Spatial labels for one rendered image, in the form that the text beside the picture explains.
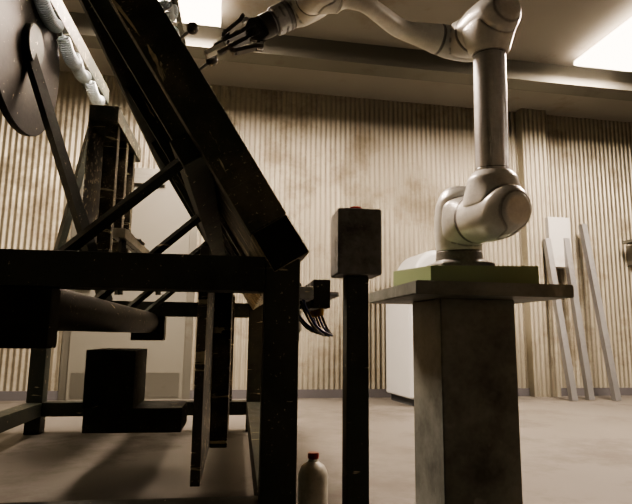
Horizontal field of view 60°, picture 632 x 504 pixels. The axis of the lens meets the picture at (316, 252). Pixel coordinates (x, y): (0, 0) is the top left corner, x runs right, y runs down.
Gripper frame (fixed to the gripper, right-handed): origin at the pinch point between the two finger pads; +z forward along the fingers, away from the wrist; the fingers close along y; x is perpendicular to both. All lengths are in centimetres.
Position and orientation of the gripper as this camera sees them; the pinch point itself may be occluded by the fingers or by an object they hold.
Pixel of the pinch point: (215, 50)
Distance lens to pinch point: 179.4
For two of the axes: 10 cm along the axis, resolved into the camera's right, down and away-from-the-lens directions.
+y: 5.2, 8.5, -0.6
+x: -1.4, 1.5, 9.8
